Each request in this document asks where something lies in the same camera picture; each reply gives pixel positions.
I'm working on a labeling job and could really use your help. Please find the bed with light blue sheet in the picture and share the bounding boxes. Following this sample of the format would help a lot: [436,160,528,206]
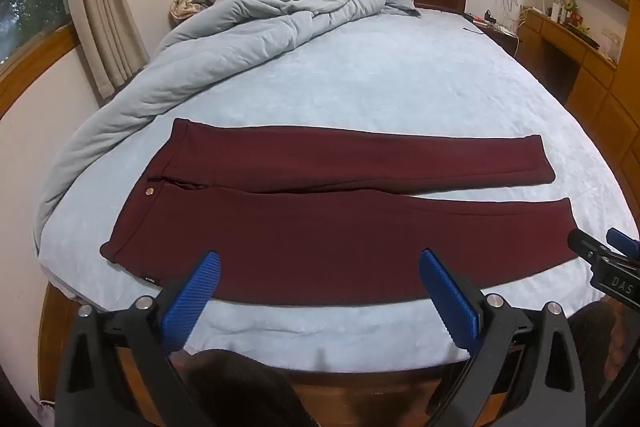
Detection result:
[32,7,640,427]

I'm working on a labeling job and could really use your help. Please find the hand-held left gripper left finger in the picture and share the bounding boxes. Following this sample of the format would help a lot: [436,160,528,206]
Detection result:
[55,251,221,427]

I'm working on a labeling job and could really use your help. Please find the dark nightstand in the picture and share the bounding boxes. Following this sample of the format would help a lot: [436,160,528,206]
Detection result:
[462,9,521,56]

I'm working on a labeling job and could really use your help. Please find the grey-blue duvet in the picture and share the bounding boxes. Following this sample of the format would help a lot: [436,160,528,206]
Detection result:
[32,0,416,258]

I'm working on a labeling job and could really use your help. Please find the maroon pants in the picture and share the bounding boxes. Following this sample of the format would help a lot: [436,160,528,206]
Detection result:
[99,118,588,308]

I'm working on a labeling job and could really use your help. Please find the crumpled patterned cloth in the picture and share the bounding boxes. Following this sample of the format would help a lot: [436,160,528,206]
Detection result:
[170,0,203,22]

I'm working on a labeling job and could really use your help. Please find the person's left leg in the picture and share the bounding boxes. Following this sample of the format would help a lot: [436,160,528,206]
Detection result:
[182,349,321,427]

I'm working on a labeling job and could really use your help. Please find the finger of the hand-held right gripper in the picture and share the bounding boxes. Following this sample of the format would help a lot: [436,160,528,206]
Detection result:
[605,228,640,259]
[567,227,610,266]

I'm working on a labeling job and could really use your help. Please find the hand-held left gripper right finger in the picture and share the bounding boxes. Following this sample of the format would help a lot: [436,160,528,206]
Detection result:
[419,248,588,427]

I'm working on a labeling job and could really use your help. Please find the person's right leg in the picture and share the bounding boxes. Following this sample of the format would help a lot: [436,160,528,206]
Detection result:
[569,301,623,410]

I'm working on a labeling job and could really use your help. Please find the wooden desk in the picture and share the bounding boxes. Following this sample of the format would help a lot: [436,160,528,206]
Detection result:
[515,7,640,212]

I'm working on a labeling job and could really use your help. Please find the long beige curtain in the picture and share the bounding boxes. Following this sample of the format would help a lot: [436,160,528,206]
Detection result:
[74,0,150,98]

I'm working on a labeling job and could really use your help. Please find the person's leg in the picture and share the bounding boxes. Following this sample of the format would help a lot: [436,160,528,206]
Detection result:
[182,349,321,427]
[569,301,623,410]

